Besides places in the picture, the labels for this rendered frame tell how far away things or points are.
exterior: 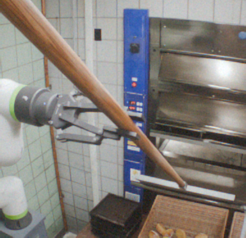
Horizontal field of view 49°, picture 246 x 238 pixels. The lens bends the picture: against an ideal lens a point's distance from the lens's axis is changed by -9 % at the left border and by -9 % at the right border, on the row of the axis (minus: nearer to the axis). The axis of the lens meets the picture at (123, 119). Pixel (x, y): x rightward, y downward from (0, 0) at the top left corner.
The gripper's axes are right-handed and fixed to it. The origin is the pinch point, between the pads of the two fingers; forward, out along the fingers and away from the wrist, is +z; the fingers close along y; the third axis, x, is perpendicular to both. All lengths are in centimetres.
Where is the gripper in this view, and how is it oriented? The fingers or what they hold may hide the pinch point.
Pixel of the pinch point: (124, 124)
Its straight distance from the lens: 58.3
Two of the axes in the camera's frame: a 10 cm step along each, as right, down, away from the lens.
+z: 9.1, 1.8, -3.8
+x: -3.1, -3.4, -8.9
